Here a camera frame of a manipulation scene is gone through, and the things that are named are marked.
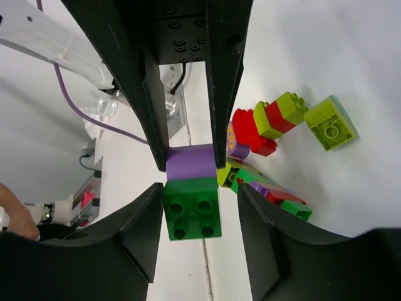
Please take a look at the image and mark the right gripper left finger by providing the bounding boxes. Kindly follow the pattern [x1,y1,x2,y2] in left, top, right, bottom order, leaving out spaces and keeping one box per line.
[1,182,164,300]

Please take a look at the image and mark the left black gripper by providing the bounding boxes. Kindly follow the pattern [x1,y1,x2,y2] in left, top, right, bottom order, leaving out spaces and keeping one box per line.
[63,0,253,171]

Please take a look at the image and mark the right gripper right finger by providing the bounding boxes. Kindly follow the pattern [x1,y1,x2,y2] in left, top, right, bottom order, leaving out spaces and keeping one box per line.
[237,184,400,300]

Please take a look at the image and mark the dark green lego brick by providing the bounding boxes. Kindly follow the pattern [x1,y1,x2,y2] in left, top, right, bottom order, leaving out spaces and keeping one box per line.
[162,177,222,241]

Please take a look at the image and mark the red lime lego stack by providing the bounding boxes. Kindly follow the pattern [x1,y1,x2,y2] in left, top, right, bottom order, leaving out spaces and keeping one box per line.
[226,92,308,159]

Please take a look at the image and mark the lime green lego brick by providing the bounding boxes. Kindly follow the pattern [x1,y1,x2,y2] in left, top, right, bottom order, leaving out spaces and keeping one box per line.
[304,95,358,152]

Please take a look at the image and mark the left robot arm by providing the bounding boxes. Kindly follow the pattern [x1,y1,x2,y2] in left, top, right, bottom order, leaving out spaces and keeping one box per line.
[1,1,253,171]

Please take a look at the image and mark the person hand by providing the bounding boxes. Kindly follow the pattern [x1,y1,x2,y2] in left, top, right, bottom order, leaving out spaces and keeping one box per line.
[1,183,40,241]

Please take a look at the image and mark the long lego brick row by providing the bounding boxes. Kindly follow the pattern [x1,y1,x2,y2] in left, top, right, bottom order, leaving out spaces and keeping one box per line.
[217,157,313,221]

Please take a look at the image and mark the left aluminium rail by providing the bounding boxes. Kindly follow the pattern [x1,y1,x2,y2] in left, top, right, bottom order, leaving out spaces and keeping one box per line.
[67,152,103,229]

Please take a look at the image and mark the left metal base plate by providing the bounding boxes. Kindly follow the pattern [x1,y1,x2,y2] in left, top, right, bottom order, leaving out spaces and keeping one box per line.
[160,63,188,147]

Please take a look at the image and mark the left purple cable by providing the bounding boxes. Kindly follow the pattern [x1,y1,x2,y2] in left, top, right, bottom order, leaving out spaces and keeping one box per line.
[36,0,150,145]

